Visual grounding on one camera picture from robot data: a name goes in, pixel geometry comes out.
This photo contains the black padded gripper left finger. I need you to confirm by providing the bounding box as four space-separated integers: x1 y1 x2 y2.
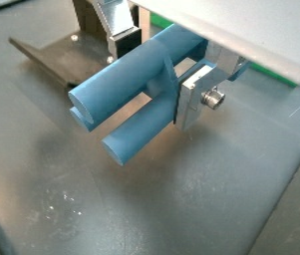
92 0 142 59

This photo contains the silver green gripper right finger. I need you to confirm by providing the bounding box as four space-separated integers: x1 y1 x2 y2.
173 42 249 130

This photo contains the blue three prong object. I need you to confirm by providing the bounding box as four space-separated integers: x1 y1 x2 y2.
68 24 205 164

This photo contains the black curved fixture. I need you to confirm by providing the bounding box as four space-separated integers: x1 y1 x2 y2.
7 0 150 88

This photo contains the green shape sorting block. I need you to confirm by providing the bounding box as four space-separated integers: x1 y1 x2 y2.
150 12 298 89

